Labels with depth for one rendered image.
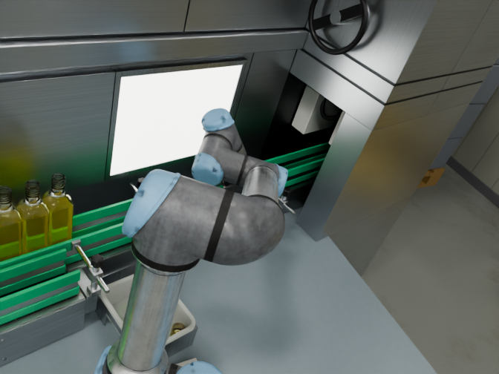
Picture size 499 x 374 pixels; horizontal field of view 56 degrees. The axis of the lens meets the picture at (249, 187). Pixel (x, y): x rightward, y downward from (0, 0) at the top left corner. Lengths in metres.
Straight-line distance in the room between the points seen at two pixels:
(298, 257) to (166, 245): 0.99
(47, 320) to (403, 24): 1.18
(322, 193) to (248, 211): 0.97
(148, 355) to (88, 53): 0.66
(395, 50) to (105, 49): 0.78
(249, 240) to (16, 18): 0.66
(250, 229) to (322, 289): 0.93
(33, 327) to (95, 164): 0.43
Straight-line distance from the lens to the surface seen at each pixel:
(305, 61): 1.62
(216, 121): 1.13
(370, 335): 1.56
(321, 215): 1.70
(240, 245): 0.70
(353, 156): 1.55
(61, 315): 1.23
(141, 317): 0.85
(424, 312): 2.94
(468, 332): 3.02
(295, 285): 1.57
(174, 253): 0.72
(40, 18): 1.11
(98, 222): 1.35
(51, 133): 1.21
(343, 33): 1.52
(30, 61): 1.11
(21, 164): 1.23
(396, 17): 1.43
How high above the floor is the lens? 1.86
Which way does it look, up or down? 36 degrees down
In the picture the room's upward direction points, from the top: 19 degrees clockwise
